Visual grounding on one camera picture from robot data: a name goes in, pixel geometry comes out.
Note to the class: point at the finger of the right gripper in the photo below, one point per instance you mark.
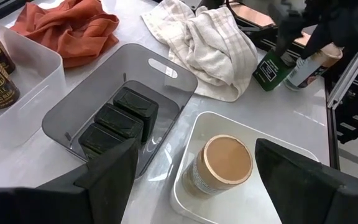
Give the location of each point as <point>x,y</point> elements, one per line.
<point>320,37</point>
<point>286,28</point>

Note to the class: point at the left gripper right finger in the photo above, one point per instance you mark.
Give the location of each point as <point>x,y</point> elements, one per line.
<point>315,199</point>

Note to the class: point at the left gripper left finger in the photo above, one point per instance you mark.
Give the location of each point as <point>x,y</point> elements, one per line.
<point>57,202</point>

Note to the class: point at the gold-lid furikake jar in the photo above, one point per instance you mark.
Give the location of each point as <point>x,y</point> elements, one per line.
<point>227,158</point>
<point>306,70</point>

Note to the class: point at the green spice tin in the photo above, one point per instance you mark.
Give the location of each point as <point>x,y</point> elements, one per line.
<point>118,119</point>
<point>99,138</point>
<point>270,73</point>
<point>135,104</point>

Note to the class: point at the white plastic bin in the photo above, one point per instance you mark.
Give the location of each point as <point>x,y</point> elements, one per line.
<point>228,211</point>

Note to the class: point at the white checked towel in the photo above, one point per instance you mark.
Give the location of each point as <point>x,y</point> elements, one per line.
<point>210,49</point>

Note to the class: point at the clear plastic bin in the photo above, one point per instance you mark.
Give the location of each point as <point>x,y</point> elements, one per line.
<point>36,81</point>

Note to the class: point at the grey translucent bin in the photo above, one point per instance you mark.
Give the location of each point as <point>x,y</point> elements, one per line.
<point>110,71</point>

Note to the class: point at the orange cloth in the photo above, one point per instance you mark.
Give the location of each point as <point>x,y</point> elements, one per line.
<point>73,31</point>

